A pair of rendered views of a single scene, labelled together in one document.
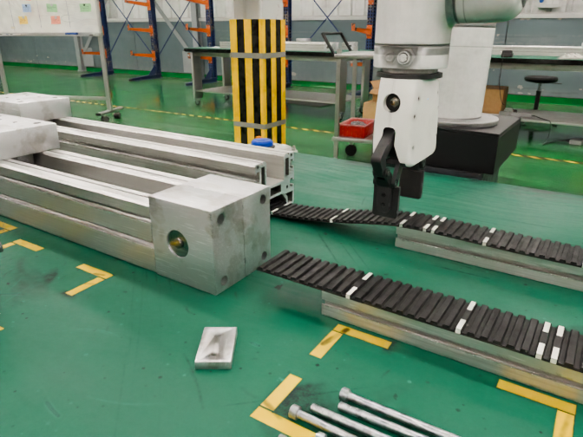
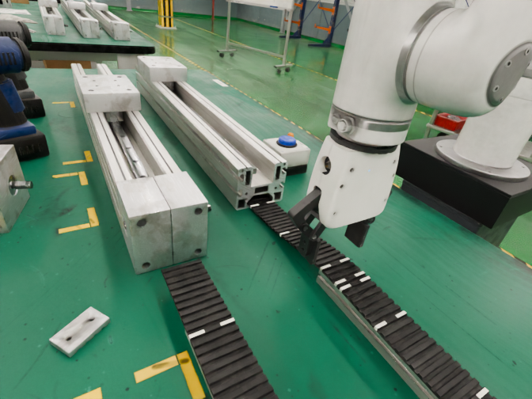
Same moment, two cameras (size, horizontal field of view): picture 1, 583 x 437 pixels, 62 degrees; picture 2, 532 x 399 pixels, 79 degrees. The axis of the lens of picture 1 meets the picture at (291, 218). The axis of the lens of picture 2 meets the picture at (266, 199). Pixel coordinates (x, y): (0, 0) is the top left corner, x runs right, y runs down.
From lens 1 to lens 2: 0.30 m
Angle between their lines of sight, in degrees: 23
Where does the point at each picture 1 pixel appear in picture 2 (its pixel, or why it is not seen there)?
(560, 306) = not seen: outside the picture
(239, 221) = (165, 226)
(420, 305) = (231, 385)
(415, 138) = (341, 205)
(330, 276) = (199, 306)
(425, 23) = (372, 96)
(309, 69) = not seen: hidden behind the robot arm
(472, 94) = (505, 146)
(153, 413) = not seen: outside the picture
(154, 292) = (104, 252)
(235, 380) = (61, 370)
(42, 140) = (127, 103)
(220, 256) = (142, 248)
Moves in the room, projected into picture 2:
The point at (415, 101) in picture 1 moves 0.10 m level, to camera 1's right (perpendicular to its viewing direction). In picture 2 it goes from (344, 172) to (447, 203)
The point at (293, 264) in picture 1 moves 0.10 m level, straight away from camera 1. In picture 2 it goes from (189, 279) to (233, 236)
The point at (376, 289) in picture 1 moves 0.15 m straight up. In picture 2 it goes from (218, 342) to (226, 222)
